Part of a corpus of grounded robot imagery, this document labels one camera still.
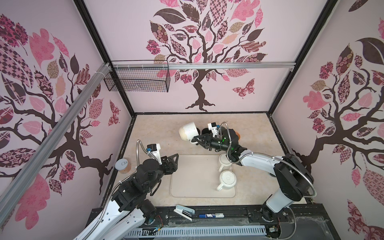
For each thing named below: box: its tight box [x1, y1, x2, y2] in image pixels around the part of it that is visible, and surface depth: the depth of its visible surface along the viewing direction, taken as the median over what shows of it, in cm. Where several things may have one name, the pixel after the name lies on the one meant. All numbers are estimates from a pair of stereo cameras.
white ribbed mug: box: [216, 170, 237, 192], surface depth 79 cm
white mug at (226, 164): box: [218, 153, 232, 173], surface depth 86 cm
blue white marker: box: [198, 213, 225, 218], surface depth 74 cm
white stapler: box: [173, 204, 196, 222], surface depth 75 cm
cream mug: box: [178, 122, 199, 144], surface depth 77 cm
